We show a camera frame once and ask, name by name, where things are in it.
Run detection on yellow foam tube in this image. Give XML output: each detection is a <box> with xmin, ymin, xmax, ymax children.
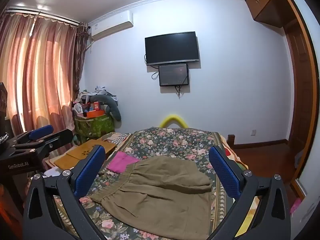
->
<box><xmin>159</xmin><ymin>114</ymin><xmax>189</xmax><ymax>129</ymax></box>

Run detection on black wall television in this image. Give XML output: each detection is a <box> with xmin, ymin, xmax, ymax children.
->
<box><xmin>145</xmin><ymin>31</ymin><xmax>200</xmax><ymax>66</ymax></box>

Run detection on colourful fleece blanket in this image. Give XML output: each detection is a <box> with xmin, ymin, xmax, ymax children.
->
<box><xmin>220</xmin><ymin>133</ymin><xmax>259</xmax><ymax>235</ymax></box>

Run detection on pink striped curtain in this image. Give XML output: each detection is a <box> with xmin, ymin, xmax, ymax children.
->
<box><xmin>0</xmin><ymin>11</ymin><xmax>80</xmax><ymax>135</ymax></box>

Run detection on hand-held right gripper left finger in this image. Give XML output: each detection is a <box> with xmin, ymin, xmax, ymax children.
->
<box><xmin>23</xmin><ymin>145</ymin><xmax>110</xmax><ymax>240</ymax></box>

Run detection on white air conditioner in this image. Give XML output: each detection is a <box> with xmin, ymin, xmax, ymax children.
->
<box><xmin>88</xmin><ymin>10</ymin><xmax>134</xmax><ymax>41</ymax></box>

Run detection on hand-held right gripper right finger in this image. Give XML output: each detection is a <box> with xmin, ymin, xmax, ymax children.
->
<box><xmin>205</xmin><ymin>145</ymin><xmax>292</xmax><ymax>240</ymax></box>

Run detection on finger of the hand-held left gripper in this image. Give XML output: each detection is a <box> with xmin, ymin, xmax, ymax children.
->
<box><xmin>8</xmin><ymin>125</ymin><xmax>54</xmax><ymax>145</ymax></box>
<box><xmin>17</xmin><ymin>129</ymin><xmax>74</xmax><ymax>157</ymax></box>

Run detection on pink cloth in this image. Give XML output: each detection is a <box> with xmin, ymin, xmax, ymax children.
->
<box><xmin>107</xmin><ymin>151</ymin><xmax>141</xmax><ymax>173</ymax></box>

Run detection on pile of clothes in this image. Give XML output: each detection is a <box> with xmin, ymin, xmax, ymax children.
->
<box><xmin>77</xmin><ymin>85</ymin><xmax>117</xmax><ymax>103</ymax></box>

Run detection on small black wall monitor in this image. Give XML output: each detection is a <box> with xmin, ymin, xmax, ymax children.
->
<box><xmin>158</xmin><ymin>63</ymin><xmax>189</xmax><ymax>87</ymax></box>

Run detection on olive green pants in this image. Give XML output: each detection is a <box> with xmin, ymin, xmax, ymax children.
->
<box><xmin>90</xmin><ymin>156</ymin><xmax>213</xmax><ymax>239</ymax></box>

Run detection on wooden lap desk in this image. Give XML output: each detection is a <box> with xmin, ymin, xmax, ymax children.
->
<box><xmin>54</xmin><ymin>139</ymin><xmax>118</xmax><ymax>171</ymax></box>

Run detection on pink perforated slipper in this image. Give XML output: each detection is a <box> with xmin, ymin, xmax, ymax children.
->
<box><xmin>289</xmin><ymin>197</ymin><xmax>303</xmax><ymax>216</ymax></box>

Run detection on brown patterned curtain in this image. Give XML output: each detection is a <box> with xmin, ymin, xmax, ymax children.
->
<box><xmin>74</xmin><ymin>21</ymin><xmax>90</xmax><ymax>103</ymax></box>

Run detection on dark floral bedspread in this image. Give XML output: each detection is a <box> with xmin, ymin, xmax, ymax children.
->
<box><xmin>54</xmin><ymin>127</ymin><xmax>247</xmax><ymax>240</ymax></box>

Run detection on orange box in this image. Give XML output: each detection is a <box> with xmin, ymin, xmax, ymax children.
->
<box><xmin>82</xmin><ymin>110</ymin><xmax>107</xmax><ymax>119</ymax></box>

